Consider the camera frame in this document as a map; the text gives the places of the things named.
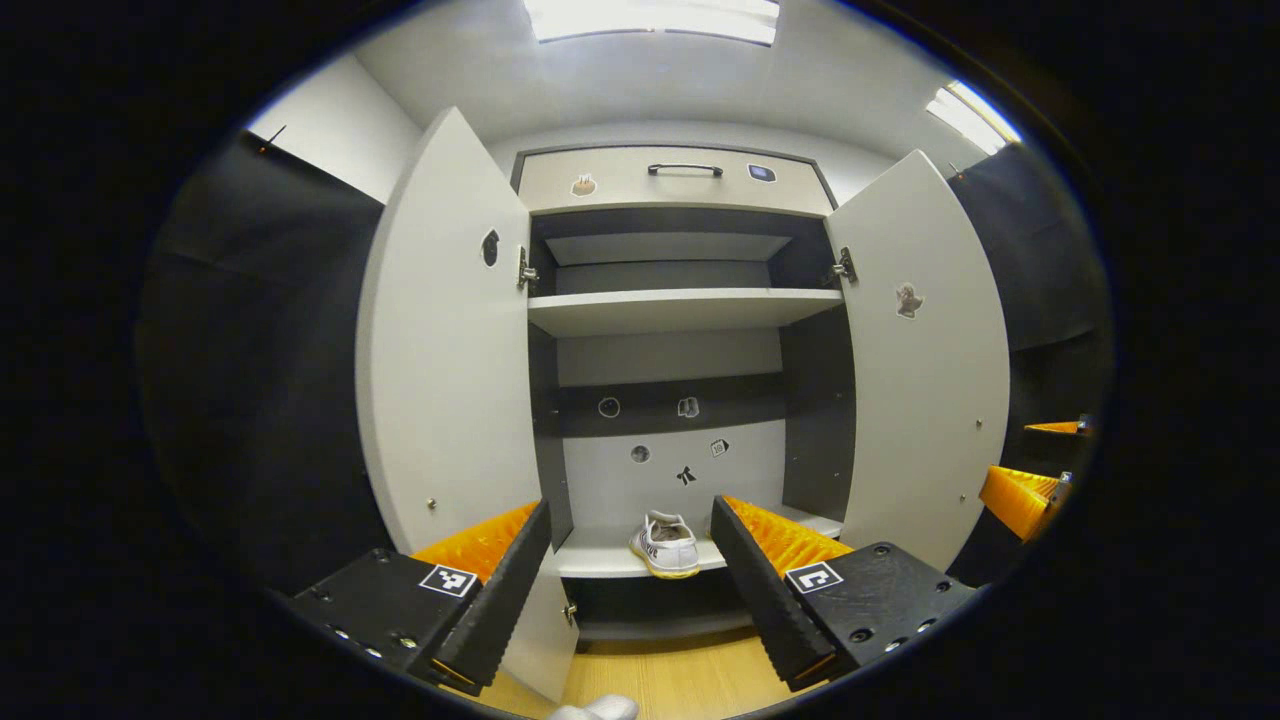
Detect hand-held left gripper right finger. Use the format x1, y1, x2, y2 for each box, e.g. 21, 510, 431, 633
710, 494, 981, 694

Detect grey cabinet drawer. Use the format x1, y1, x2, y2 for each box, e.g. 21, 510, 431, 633
517, 148, 836, 218

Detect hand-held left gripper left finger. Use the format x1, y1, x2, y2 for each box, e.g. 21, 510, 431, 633
288, 498, 554, 698

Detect grey shoe cabinet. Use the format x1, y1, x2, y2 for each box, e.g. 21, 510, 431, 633
510, 143, 859, 641

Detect white canvas shoe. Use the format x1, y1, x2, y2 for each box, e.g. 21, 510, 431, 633
628, 510, 703, 580

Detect grey shoe cabinet door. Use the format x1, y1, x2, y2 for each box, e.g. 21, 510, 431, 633
825, 150, 1011, 573
355, 107, 581, 704

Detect grey cabinet shelf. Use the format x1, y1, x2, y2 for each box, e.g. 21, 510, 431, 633
553, 505, 843, 579
527, 288, 846, 338

